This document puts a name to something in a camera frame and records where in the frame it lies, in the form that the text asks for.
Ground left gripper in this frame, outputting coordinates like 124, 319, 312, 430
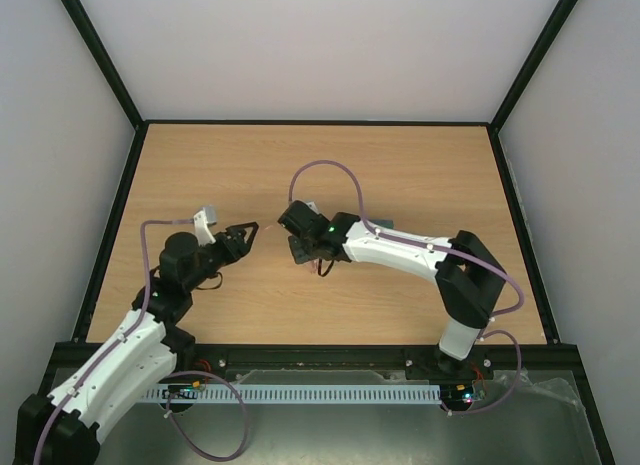
185, 222, 260, 292

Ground pink sunglasses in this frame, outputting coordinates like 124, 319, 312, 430
264, 224, 319, 274

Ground grey-green glasses case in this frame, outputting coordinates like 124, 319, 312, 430
370, 219, 394, 229

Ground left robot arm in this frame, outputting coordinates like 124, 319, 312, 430
14, 222, 259, 464

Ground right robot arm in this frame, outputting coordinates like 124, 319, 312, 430
278, 200, 506, 377

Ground left circuit board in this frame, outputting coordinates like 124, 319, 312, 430
161, 380, 207, 400

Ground circuit board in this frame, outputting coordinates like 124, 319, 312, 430
440, 383, 486, 412
161, 380, 207, 400

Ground right circuit board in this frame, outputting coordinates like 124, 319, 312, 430
440, 383, 486, 412

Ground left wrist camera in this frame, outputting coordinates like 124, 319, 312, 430
193, 205, 217, 246

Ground black cage frame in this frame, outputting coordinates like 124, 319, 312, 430
37, 0, 615, 464

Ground light blue cable duct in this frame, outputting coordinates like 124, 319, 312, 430
139, 384, 441, 405

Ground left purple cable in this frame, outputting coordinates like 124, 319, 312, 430
37, 218, 250, 461

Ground black aluminium front rail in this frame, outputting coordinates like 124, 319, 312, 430
52, 342, 581, 381

